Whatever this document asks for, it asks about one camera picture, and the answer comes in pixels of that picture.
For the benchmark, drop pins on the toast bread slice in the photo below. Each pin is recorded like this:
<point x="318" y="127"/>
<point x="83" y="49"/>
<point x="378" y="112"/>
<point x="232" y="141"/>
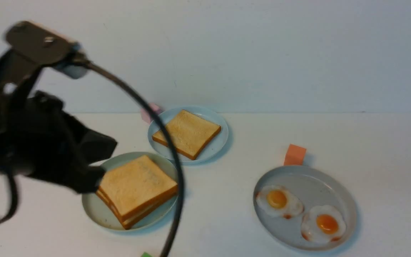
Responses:
<point x="127" y="222"/>
<point x="136" y="185"/>
<point x="190" y="133"/>

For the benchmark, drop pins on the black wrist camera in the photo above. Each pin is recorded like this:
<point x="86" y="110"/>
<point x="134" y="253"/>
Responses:
<point x="46" y="47"/>

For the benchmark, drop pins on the fried egg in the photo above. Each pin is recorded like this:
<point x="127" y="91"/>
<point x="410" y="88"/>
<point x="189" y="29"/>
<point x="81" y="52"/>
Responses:
<point x="323" y="224"/>
<point x="278" y="202"/>

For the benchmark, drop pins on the pink foam cube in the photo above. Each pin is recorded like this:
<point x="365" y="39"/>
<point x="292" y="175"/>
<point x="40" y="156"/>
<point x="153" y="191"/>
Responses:
<point x="146" y="117"/>

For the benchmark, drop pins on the light green round plate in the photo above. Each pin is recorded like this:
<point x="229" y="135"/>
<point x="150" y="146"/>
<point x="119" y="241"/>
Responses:
<point x="166" y="165"/>

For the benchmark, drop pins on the green foam cube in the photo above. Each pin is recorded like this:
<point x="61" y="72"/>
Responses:
<point x="145" y="254"/>

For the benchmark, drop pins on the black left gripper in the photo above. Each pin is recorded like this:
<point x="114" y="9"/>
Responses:
<point x="41" y="141"/>

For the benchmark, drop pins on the orange foam cube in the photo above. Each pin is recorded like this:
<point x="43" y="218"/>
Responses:
<point x="294" y="155"/>

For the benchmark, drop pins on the left fried egg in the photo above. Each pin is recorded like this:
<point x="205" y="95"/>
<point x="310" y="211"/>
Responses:
<point x="278" y="202"/>

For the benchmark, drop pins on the right fried egg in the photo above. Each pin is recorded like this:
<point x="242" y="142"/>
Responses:
<point x="323" y="224"/>

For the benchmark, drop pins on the light blue bread plate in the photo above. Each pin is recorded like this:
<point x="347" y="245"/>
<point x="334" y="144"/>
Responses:
<point x="210" y="151"/>

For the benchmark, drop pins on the grey egg plate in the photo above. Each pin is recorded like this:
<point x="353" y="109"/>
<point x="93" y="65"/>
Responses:
<point x="314" y="188"/>

